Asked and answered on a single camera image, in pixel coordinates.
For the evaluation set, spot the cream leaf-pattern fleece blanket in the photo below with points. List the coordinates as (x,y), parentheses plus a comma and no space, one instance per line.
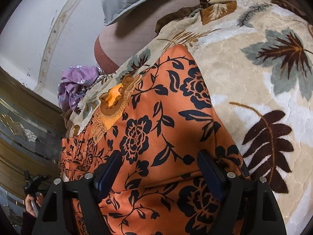
(255,58)

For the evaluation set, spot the wooden glass-panel door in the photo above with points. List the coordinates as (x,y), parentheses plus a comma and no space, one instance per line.
(31,133)

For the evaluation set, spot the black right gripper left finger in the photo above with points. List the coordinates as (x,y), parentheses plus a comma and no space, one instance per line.
(57,215)

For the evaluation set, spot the orange black floral garment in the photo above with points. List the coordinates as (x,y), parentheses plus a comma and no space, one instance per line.
(168,119)

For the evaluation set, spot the pinkish brown mattress sheet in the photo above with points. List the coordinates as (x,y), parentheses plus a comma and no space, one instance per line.
(123,39)

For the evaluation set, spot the person's left hand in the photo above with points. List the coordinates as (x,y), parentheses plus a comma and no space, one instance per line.
(33,203)

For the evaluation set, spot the purple crumpled cloth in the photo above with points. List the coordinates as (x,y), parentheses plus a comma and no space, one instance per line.
(75,82)

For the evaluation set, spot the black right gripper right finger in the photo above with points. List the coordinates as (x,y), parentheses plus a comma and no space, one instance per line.
(246,206)

